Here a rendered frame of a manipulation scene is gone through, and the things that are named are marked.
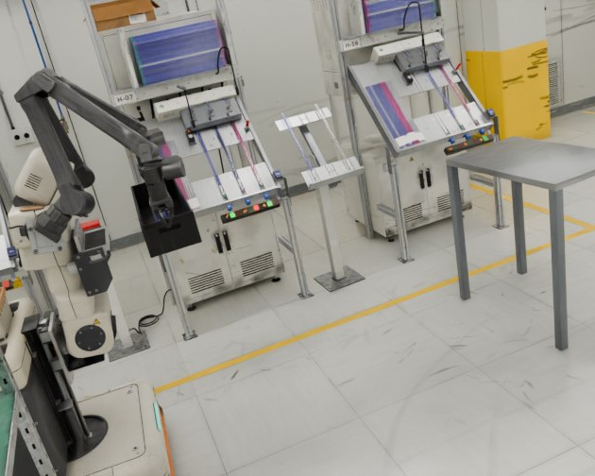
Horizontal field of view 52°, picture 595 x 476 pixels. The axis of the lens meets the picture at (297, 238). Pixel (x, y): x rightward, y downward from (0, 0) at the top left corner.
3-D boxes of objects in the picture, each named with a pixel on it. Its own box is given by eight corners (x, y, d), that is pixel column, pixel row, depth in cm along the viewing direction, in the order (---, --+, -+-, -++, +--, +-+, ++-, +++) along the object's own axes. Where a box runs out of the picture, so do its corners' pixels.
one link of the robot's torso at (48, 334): (56, 389, 222) (32, 331, 213) (59, 352, 248) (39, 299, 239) (128, 365, 228) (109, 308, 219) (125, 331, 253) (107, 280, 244)
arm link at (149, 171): (142, 163, 191) (138, 168, 185) (163, 159, 190) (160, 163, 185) (148, 184, 193) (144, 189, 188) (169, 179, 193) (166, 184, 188)
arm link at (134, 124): (35, 78, 208) (45, 90, 201) (44, 63, 207) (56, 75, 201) (132, 132, 241) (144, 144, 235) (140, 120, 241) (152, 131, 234)
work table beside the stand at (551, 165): (562, 351, 275) (555, 184, 246) (460, 297, 336) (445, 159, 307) (631, 314, 291) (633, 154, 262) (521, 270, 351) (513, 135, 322)
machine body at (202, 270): (287, 280, 400) (267, 192, 377) (184, 315, 381) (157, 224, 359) (258, 250, 458) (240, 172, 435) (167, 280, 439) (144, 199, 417)
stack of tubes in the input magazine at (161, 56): (228, 66, 361) (216, 19, 351) (143, 86, 347) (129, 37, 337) (223, 65, 372) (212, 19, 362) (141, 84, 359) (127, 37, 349)
